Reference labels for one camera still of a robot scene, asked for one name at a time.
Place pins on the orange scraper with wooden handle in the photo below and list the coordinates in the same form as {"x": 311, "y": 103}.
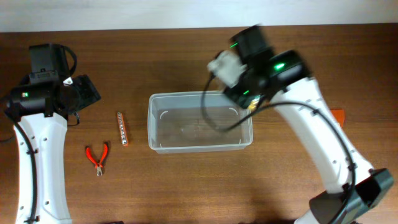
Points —
{"x": 339, "y": 115}

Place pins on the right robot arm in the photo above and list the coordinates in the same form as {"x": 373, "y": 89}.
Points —
{"x": 352, "y": 185}

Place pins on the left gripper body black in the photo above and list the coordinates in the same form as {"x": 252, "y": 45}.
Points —
{"x": 90, "y": 93}

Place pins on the red handled pliers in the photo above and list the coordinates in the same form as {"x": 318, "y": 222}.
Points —
{"x": 98, "y": 163}

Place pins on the orange socket bit holder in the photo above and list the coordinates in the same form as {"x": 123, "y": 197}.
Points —
{"x": 122, "y": 129}

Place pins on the clear plastic container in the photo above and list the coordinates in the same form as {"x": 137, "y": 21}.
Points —
{"x": 175, "y": 125}

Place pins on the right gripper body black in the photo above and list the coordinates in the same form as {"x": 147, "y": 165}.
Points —
{"x": 243, "y": 88}

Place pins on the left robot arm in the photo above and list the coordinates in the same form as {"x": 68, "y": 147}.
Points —
{"x": 39, "y": 108}

